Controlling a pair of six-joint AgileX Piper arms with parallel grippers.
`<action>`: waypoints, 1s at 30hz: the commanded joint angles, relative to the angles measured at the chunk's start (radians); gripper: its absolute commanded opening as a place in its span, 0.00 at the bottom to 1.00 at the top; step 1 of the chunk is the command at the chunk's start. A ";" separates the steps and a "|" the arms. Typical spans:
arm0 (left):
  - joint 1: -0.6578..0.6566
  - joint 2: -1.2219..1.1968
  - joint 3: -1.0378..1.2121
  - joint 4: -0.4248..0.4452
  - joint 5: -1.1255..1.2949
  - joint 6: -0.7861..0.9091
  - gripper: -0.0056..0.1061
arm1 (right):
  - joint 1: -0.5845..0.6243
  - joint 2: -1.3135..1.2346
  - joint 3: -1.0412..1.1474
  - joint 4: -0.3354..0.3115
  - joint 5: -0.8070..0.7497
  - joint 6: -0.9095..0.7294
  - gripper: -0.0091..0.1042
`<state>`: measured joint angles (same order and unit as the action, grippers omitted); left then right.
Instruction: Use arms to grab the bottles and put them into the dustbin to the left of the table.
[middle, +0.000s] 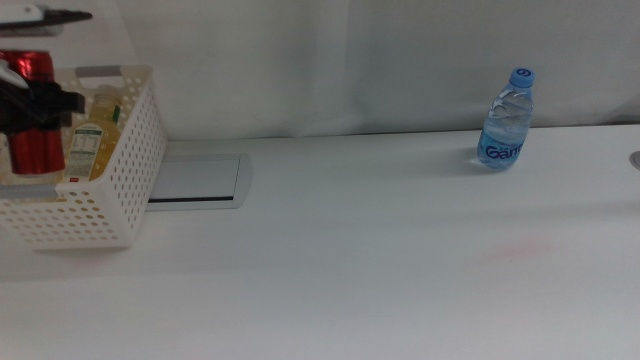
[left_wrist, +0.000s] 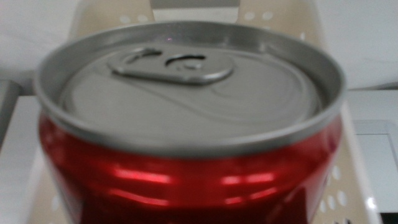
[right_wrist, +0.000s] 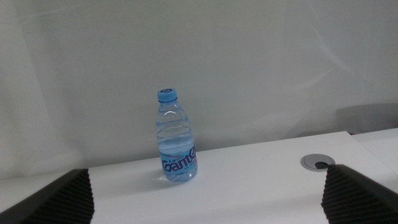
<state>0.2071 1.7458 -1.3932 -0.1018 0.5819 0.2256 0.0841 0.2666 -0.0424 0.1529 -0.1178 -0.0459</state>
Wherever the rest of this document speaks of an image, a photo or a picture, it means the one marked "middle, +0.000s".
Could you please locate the red soda can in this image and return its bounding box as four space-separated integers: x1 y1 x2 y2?
0 49 67 176

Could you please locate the yellow juice bottle white cap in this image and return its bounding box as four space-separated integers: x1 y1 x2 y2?
62 92 123 184

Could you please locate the clear water bottle blue cap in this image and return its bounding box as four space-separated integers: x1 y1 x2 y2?
476 67 536 171

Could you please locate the white perforated plastic basket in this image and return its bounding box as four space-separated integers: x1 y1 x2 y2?
0 65 168 251

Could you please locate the white fabric backdrop curtain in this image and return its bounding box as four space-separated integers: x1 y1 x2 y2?
0 0 640 143

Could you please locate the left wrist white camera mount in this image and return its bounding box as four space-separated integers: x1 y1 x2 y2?
0 3 45 91

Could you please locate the silver table cable flap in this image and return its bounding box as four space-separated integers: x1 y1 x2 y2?
145 153 254 212

